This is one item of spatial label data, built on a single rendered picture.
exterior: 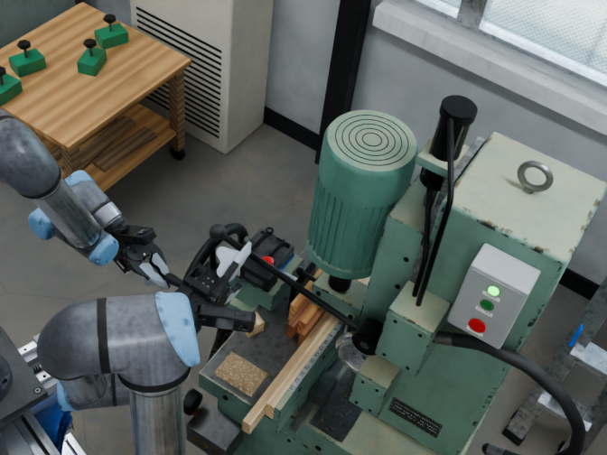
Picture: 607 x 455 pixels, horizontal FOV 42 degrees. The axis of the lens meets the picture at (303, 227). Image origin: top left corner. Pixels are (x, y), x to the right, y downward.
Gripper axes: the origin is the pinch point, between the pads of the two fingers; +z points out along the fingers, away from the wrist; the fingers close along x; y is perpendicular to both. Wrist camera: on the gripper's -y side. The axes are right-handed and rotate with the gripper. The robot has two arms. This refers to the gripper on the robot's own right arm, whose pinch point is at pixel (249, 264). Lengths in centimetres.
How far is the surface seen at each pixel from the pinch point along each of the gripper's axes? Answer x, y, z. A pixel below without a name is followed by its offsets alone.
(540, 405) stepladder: 78, -81, 66
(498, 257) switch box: -42, -42, 0
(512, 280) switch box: -42, -46, -3
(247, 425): 15.3, -18.4, -23.3
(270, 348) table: 19.7, -11.4, -3.3
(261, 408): 14.7, -18.6, -18.7
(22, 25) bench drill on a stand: 104, 180, 107
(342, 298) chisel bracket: 5.4, -19.6, 9.3
